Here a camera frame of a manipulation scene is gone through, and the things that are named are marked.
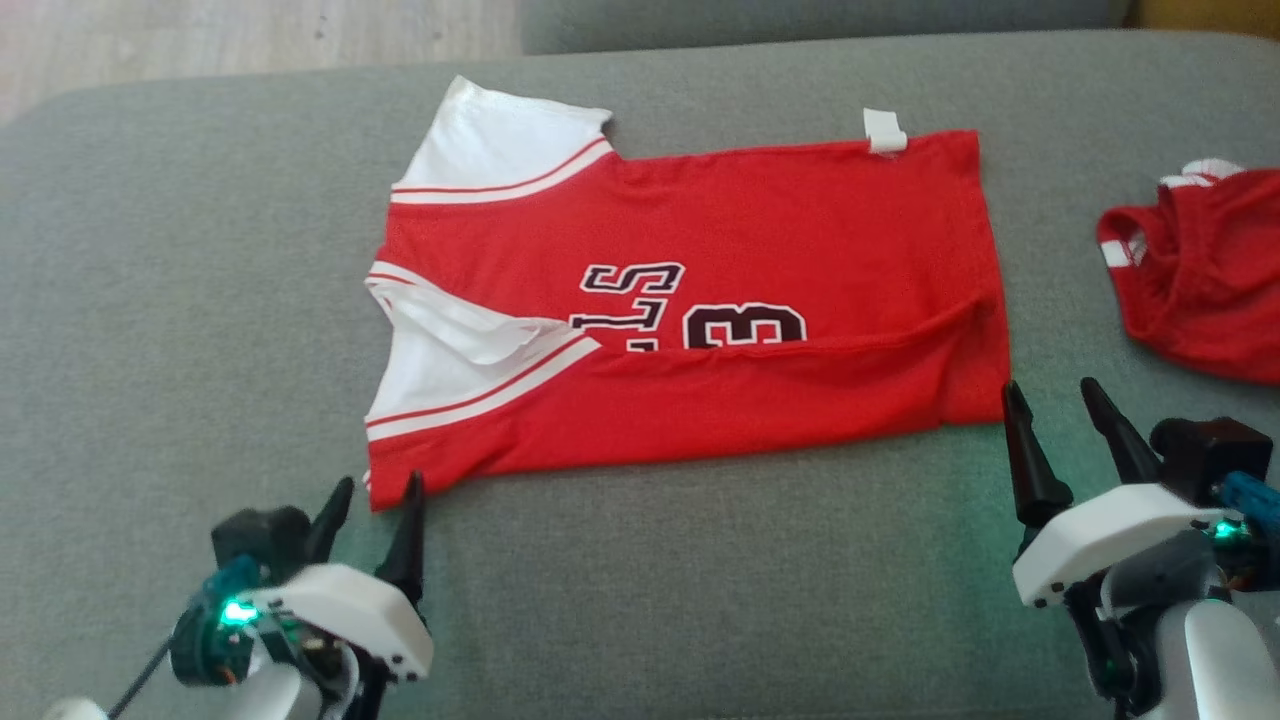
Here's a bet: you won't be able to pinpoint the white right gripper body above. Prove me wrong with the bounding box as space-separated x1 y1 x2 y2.
1012 482 1229 609

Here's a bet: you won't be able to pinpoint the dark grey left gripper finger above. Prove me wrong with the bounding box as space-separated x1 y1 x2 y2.
305 477 356 566
375 472 428 606

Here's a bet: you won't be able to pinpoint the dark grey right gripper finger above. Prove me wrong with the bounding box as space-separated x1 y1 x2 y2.
1080 377 1163 486
1002 380 1074 531

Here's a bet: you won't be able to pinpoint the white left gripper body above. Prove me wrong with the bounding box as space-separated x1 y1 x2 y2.
240 563 435 684

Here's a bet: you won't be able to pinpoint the red shorts with white trim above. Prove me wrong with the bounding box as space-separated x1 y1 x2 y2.
1096 158 1280 386

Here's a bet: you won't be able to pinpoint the red white numbered jersey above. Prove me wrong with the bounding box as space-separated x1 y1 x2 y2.
362 75 1011 513

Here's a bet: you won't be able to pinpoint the large grey sofa seat cushion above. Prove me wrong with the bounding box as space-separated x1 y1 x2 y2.
0 30 1280 720

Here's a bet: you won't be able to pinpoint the yellow sofa backrest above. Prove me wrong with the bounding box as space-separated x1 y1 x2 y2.
1130 0 1280 41

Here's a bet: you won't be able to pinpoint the small grey sofa seat cushion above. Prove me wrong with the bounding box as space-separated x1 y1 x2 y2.
520 0 1136 56

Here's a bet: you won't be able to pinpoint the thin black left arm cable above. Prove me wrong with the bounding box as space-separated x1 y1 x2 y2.
108 635 173 719

